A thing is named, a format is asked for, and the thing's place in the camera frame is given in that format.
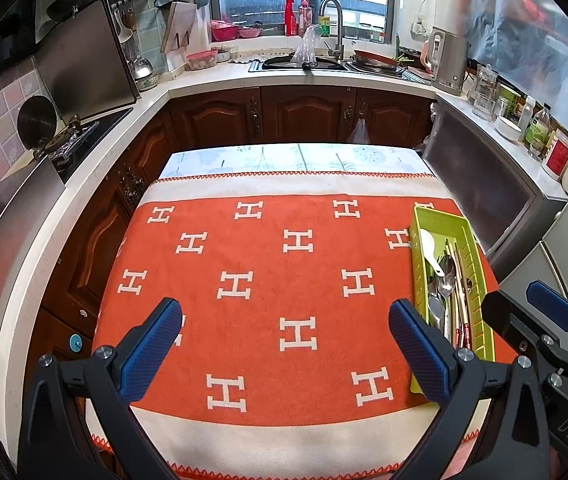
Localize red label jar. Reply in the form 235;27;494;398
541;130;568;181

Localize green plastic utensil tray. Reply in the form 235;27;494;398
409;205;495;395

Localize wooden kitchen cabinets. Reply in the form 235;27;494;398
29;85;434;361

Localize black gas stove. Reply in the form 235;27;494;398
44;107;135;183

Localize white plastic bottle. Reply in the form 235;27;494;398
520;96;537;133

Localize low steel side panel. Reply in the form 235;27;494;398
0;160;67;346

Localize large clear plastic bag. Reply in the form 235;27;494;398
464;0;568;136

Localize large steel spoon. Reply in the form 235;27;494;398
436;254;458;341

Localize pink lidded food container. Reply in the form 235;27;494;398
186;50;218;72

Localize white ceramic spoon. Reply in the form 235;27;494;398
420;229;445;278

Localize large steel splash panel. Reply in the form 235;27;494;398
34;0;140;116

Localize light floral tablecloth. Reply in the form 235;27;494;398
158;142;434;181

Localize small steel teapot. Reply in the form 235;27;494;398
129;55;153;80

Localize clear bottle green label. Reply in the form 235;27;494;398
526;105;553;158

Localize round black lid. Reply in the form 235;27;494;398
16;95;60;141

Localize orange patterned blanket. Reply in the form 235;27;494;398
86;172;517;478

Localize light chopstick red striped end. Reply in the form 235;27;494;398
444;239;459;348
452;242;467;350
458;245;474;351

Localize wooden cutting board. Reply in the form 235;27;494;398
160;1;199;54

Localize brown frying pan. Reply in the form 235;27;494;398
353;49;401;68

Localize deep steel soup spoon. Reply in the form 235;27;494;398
426;292;447;336

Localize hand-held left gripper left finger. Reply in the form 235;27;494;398
18;297;185;480

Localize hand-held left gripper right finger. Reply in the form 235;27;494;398
388;298;550;480

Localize hanging plastic bag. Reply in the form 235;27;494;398
346;115;369;145

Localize white bowl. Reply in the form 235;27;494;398
494;115;524;143

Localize steel kitchen appliance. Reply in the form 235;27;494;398
421;95;568;281

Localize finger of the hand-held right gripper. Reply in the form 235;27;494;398
481;288;564;377
526;281;568;366

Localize steel electric kettle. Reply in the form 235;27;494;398
424;26;470;97

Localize pink colander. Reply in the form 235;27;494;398
210;19;239;42

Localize steel kitchen faucet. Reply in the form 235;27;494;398
319;0;345;58

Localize glass jars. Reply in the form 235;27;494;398
472;62;500;121

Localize grey refrigerator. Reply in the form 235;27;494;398
498;145;568;361

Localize kitchen sink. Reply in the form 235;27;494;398
249;55;349;72

